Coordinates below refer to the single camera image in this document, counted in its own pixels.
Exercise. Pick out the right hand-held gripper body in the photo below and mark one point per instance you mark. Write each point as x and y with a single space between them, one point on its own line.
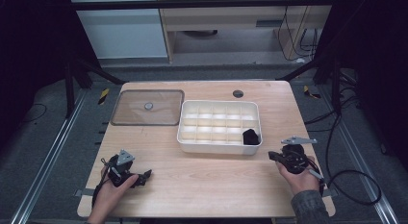
294 156

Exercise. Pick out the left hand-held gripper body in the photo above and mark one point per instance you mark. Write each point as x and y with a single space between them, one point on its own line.
120 168

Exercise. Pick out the black cloth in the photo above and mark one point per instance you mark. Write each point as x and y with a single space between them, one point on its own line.
250 136

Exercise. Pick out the white divided storage box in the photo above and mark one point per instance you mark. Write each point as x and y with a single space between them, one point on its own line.
218 128

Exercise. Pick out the person's right hand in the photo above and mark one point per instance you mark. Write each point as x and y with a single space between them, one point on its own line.
301 182

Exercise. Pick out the person's left hand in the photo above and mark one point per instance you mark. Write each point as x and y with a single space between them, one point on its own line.
109 195

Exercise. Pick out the clear plastic lid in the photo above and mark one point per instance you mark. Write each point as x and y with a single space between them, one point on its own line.
147 108

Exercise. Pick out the yellow black striped tape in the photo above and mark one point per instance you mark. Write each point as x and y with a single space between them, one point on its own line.
310 92
103 96

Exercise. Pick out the black metal stand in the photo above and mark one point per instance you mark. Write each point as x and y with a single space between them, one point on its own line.
335 86
69 89

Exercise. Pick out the black curtain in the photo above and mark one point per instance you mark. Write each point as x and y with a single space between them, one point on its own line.
29 57
375 57

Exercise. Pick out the white cabinet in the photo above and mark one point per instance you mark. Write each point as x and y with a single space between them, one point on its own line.
122 35

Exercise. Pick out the light wooden desk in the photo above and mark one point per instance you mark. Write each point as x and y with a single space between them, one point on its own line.
231 19

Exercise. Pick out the aluminium floor rail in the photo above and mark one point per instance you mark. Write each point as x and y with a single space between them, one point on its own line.
362 160
48 156

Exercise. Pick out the black horizontal frame bar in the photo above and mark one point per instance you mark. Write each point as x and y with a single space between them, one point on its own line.
192 4

